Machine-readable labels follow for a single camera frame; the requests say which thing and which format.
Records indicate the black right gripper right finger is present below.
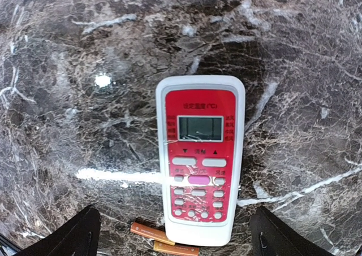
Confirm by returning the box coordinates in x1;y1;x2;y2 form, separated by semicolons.
249;206;332;256

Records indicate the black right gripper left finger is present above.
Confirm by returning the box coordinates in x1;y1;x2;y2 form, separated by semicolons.
17;205;101;256

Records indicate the orange aaa battery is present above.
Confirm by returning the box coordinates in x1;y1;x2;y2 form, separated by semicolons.
153;241;200;256
130;222;175;246

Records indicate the white red remote control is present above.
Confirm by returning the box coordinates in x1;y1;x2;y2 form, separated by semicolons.
156;75;245;247

